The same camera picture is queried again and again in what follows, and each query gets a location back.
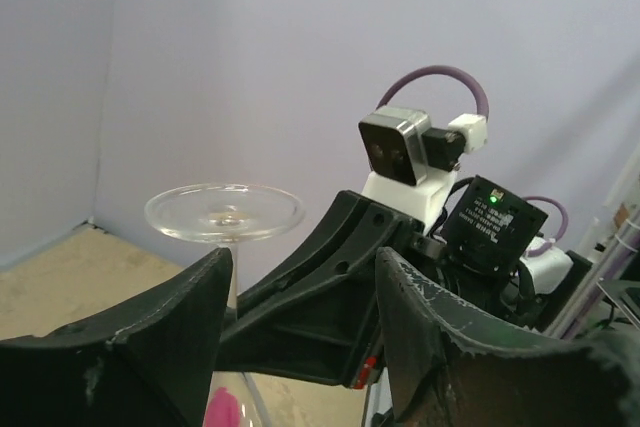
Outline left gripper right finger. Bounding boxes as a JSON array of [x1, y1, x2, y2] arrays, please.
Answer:
[[375, 247, 639, 427]]

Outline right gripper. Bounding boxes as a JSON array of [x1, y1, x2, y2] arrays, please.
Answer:
[[219, 191, 526, 389]]

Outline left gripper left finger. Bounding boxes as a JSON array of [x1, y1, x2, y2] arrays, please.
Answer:
[[1, 248, 233, 426]]

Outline pink plastic goblet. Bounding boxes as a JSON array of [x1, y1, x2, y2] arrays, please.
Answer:
[[204, 387, 241, 427]]

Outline clear champagne flute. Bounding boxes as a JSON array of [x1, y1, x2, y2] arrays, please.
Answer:
[[144, 183, 305, 426]]

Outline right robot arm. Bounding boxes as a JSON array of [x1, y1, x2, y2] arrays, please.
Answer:
[[216, 176, 587, 389]]

